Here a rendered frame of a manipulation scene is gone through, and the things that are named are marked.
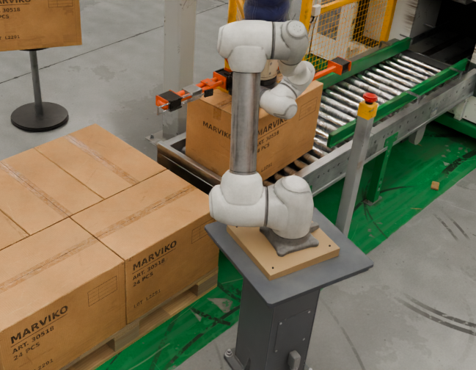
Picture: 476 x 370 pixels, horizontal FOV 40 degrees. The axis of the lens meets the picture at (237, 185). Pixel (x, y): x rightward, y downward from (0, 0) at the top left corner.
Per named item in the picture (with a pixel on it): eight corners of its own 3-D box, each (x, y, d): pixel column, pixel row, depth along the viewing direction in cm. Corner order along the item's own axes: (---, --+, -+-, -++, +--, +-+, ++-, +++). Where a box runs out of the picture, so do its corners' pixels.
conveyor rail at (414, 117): (466, 92, 469) (474, 67, 458) (473, 95, 467) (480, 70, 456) (249, 229, 325) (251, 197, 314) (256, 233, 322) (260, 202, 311)
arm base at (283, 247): (328, 243, 260) (330, 232, 257) (279, 258, 252) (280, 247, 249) (305, 215, 273) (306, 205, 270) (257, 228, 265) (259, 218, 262)
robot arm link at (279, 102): (262, 114, 296) (279, 94, 299) (288, 128, 288) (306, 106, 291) (255, 100, 287) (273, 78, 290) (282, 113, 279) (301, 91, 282)
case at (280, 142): (256, 122, 383) (262, 58, 360) (312, 148, 363) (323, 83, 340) (184, 161, 343) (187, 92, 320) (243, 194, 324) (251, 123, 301)
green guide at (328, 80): (397, 43, 493) (399, 32, 488) (408, 48, 488) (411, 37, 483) (254, 109, 393) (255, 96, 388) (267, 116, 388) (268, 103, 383)
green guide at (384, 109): (461, 68, 465) (465, 56, 460) (475, 73, 460) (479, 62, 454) (326, 146, 365) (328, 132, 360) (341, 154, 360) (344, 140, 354)
